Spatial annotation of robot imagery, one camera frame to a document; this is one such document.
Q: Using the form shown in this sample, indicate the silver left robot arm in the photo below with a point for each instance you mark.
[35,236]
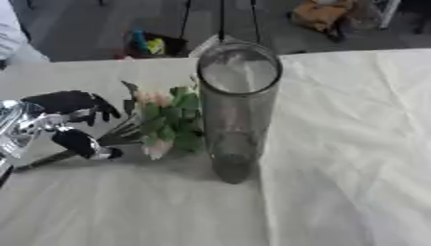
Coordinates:
[19,128]

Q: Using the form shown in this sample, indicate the black tripod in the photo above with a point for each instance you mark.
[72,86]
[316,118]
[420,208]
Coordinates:
[221,19]

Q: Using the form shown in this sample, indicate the person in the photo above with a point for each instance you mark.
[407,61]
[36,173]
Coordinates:
[14,35]

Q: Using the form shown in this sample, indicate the tan bag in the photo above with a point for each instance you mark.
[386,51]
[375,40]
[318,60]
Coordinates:
[321,14]

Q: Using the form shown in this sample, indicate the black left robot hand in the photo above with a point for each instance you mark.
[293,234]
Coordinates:
[70,102]

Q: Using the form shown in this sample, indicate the white chair leg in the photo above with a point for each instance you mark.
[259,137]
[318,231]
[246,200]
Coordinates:
[389,14]

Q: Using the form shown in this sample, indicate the tall clear glass vase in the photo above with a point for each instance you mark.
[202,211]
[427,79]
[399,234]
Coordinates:
[238,121]

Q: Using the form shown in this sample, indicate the black bag with colourful items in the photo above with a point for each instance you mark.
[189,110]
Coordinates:
[154,44]

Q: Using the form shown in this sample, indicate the pink flower bunch green leaves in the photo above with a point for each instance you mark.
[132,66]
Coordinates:
[168,118]

